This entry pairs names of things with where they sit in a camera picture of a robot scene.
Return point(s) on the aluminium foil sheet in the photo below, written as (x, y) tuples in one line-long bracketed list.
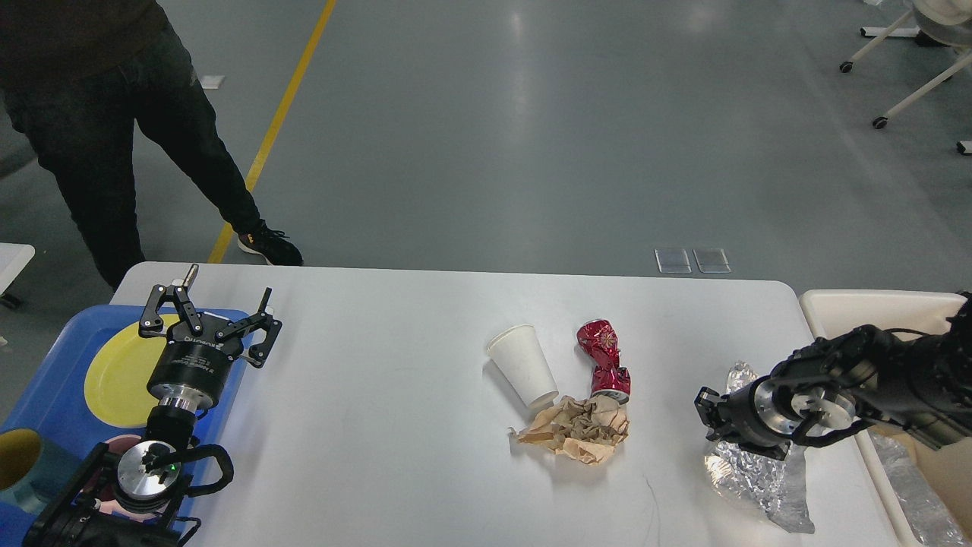
[(926, 495)]

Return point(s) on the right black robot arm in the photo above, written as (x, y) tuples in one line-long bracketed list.
[(835, 388)]

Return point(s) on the clear plastic wrap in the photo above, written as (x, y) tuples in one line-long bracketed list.
[(769, 489)]

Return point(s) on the beige plastic bin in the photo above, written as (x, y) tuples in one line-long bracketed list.
[(830, 313)]

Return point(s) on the white paper cup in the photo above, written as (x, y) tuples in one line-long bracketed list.
[(520, 358)]

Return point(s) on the person in dark clothes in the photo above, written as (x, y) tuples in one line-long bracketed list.
[(78, 77)]

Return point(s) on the crumpled brown paper ball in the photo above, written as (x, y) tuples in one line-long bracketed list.
[(589, 431)]

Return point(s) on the dark teal mug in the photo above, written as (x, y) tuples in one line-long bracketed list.
[(33, 469)]

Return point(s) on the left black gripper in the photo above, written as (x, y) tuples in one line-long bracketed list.
[(191, 365)]

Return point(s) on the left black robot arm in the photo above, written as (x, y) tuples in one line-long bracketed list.
[(133, 498)]

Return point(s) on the crushed red can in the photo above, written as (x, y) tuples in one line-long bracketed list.
[(599, 341)]

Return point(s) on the white side table corner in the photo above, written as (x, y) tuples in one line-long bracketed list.
[(14, 258)]

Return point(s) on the pink ribbed mug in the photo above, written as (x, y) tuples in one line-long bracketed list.
[(118, 444)]

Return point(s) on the white rolling stand legs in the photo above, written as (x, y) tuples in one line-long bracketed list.
[(925, 55)]

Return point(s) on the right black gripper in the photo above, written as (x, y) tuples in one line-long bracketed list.
[(756, 423)]

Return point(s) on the yellow round plate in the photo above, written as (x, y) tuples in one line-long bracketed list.
[(115, 386)]

